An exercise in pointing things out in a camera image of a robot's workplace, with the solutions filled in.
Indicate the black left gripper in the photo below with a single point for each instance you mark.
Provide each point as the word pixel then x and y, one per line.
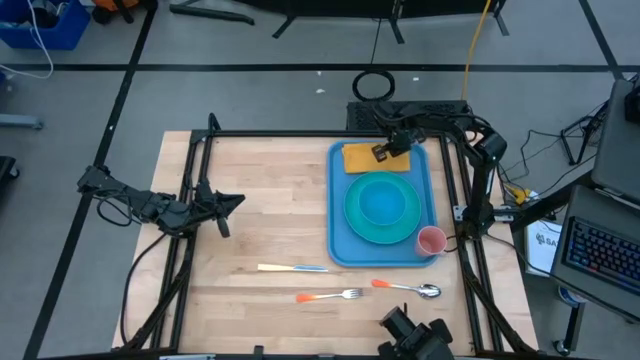
pixel 207 205

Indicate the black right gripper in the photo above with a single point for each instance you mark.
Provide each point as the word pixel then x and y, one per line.
pixel 402 141

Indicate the yellow cloth napkin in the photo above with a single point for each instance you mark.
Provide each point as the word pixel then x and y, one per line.
pixel 357 160

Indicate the blue plastic bowl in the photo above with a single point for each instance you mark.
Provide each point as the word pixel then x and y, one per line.
pixel 382 202

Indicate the teal plastic plate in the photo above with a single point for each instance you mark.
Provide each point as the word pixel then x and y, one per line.
pixel 352 220

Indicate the pink plastic cup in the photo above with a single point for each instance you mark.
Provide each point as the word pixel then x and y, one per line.
pixel 431 241

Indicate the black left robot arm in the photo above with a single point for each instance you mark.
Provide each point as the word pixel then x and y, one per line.
pixel 150 205

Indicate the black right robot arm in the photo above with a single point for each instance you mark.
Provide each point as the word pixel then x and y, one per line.
pixel 480 185

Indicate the blue plastic tray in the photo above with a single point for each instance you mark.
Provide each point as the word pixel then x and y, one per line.
pixel 335 210

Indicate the black perforated computer case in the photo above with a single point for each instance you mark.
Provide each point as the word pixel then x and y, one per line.
pixel 360 117

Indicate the yellow plug connector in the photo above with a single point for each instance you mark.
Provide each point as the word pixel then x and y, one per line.
pixel 520 194

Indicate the white printed box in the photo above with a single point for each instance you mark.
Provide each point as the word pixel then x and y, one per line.
pixel 542 245

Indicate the gray furniture leg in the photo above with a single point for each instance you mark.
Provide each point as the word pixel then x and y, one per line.
pixel 20 121

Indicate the black chair base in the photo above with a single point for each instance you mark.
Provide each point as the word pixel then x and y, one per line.
pixel 7 167

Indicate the blue storage bin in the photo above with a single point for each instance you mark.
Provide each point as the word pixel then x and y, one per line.
pixel 65 35

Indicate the gray workstation cart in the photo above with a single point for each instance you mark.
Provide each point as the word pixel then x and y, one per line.
pixel 620 150

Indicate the backlit black keyboard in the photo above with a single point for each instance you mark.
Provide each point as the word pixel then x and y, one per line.
pixel 600 250

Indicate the black aluminium table frame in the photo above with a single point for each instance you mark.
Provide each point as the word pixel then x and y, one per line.
pixel 275 133

